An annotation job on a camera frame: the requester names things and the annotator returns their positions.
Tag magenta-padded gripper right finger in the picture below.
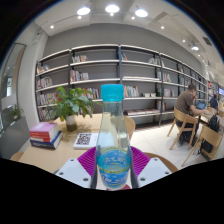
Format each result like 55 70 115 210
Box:
129 146 173 189

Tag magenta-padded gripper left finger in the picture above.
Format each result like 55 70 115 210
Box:
54 146 100 190

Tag clear bottle with teal cap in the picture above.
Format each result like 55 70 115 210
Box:
95 83 133 191

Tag wooden chair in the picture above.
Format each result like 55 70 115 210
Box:
181 123 224 168
123 115 137 141
9 151 25 163
143 151 179 174
166 106 199 151

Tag flat round red coaster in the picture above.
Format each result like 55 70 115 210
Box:
113 183 133 192

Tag white book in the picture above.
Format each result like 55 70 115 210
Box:
72 132 100 150

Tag dark blue book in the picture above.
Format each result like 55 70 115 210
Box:
29 131 64 150

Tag red book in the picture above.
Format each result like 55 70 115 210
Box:
29 128 60 143

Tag pink book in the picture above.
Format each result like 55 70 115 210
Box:
29 121 59 134

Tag green potted plant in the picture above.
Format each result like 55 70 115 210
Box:
49 85 103 132

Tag person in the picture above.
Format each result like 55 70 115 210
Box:
173 83 208 145
209 93 220 111

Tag black backpack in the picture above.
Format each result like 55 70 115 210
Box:
199 114 221 154

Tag open laptop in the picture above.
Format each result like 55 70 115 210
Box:
195 100 208 111

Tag small green ledge plant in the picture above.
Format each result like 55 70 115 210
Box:
9 104 24 121

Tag grey bookshelf unit with books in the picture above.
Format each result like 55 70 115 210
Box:
34 43 214 127

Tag round ceiling lights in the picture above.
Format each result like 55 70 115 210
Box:
49 3 201 53

